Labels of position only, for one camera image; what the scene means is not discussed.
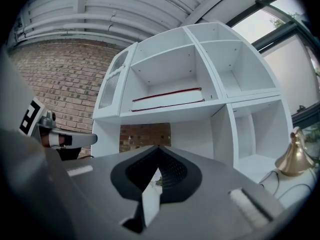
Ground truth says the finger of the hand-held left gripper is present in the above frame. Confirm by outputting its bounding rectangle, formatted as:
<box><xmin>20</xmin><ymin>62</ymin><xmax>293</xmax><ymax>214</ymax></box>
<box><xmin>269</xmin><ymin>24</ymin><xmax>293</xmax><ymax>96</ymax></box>
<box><xmin>48</xmin><ymin>130</ymin><xmax>99</xmax><ymax>150</ymax></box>

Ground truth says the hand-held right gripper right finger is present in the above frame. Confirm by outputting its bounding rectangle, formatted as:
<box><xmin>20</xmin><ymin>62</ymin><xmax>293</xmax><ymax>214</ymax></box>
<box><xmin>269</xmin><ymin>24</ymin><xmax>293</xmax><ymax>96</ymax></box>
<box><xmin>145</xmin><ymin>145</ymin><xmax>286</xmax><ymax>240</ymax></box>

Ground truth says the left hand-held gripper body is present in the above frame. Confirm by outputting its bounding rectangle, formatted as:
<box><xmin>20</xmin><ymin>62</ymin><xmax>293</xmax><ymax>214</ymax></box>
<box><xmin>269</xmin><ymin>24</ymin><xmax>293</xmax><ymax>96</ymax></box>
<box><xmin>18</xmin><ymin>96</ymin><xmax>58</xmax><ymax>150</ymax></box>

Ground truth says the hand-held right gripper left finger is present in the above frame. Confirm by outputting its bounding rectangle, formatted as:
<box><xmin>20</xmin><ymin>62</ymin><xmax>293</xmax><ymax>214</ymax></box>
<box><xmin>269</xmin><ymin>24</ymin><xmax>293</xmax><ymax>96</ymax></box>
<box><xmin>59</xmin><ymin>145</ymin><xmax>159</xmax><ymax>240</ymax></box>

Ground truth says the red-covered book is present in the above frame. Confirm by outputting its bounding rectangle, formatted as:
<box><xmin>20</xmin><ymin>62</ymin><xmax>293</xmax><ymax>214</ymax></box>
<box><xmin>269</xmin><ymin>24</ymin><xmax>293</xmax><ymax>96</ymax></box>
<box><xmin>130</xmin><ymin>86</ymin><xmax>206</xmax><ymax>113</ymax></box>

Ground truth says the white shelf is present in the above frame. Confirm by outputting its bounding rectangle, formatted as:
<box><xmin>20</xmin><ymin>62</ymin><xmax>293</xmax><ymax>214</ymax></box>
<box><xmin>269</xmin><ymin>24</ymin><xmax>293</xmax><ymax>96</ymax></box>
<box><xmin>90</xmin><ymin>21</ymin><xmax>296</xmax><ymax>185</ymax></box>

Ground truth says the white glass cabinet door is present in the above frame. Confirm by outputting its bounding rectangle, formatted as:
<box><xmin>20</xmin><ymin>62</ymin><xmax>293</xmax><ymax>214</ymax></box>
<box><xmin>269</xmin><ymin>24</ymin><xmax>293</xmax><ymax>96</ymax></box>
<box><xmin>92</xmin><ymin>41</ymin><xmax>139</xmax><ymax>121</ymax></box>

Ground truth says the white ceiling pipe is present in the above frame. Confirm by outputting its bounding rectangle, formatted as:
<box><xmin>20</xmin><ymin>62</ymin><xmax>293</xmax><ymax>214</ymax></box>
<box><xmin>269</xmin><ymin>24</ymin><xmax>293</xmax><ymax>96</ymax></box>
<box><xmin>14</xmin><ymin>26</ymin><xmax>151</xmax><ymax>44</ymax></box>
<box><xmin>22</xmin><ymin>11</ymin><xmax>181</xmax><ymax>34</ymax></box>

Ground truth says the gold bell-shaped ornament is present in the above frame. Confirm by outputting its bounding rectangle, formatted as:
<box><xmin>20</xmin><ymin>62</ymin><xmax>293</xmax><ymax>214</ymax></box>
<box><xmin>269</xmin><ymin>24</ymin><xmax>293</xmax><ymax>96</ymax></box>
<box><xmin>274</xmin><ymin>126</ymin><xmax>316</xmax><ymax>178</ymax></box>

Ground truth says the white window blind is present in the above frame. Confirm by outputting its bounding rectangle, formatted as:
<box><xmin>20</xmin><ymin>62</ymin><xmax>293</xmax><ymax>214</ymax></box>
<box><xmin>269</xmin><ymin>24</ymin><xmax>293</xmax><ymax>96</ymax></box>
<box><xmin>261</xmin><ymin>32</ymin><xmax>320</xmax><ymax>117</ymax></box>

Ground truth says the grey cable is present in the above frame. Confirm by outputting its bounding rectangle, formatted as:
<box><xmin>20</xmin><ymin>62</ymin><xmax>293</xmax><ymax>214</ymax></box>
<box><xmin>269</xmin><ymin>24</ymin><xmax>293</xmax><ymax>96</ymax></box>
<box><xmin>258</xmin><ymin>169</ymin><xmax>282</xmax><ymax>198</ymax></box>

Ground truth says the black window frame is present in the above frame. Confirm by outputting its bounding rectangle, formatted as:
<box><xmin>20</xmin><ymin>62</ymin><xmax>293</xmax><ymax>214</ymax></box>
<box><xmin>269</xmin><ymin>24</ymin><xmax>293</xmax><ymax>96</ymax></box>
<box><xmin>224</xmin><ymin>0</ymin><xmax>320</xmax><ymax>133</ymax></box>

